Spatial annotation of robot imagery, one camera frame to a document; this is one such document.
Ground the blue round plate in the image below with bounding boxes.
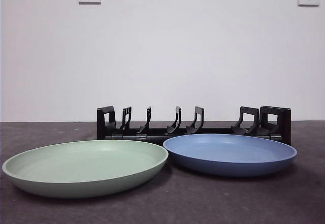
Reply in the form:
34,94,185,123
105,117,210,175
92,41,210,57
162,133,298,178

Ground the pale green round plate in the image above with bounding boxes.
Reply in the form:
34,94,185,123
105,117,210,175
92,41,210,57
2,139,169,199

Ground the black plastic plate rack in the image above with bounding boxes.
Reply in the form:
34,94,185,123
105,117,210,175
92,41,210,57
96,105,292,146

